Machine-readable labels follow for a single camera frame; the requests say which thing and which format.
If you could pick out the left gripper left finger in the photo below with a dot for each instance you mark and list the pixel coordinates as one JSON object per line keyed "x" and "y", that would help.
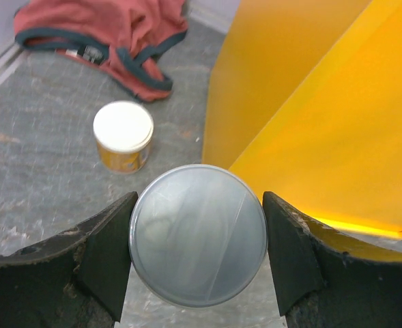
{"x": 76, "y": 278}

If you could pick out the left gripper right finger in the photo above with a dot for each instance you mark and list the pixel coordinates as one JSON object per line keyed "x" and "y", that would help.
{"x": 325, "y": 278}

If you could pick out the small orange jar white lid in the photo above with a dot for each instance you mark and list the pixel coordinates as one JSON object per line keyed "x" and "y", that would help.
{"x": 123, "y": 131}

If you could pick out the yellow wooden box counter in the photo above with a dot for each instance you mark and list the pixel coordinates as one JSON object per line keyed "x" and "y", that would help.
{"x": 305, "y": 100}

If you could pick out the red crumpled cloth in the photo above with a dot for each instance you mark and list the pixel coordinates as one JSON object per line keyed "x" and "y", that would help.
{"x": 121, "y": 38}

